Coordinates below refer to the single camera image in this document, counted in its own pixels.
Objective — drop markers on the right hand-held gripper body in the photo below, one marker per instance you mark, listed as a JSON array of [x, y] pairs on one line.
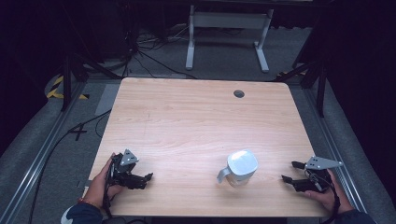
[[318, 174]]

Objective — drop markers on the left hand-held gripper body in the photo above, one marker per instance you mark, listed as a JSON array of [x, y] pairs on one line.
[[122, 166]]

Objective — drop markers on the white metal table frame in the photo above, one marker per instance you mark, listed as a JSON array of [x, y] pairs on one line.
[[229, 20]]

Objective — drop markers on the person's left hand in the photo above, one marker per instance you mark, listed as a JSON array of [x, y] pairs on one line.
[[99, 186]]

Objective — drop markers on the yellow black hazard tape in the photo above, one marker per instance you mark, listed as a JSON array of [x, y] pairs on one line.
[[53, 91]]

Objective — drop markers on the black metal stand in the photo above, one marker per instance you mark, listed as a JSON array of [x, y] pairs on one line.
[[320, 93], [66, 84]]

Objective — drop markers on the aluminium floor rail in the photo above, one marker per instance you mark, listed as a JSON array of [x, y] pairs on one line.
[[330, 137], [37, 165]]

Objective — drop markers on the person's right hand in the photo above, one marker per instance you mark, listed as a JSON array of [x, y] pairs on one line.
[[332, 196]]

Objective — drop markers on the grey floor plate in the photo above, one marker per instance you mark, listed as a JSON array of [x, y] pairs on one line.
[[107, 99]]

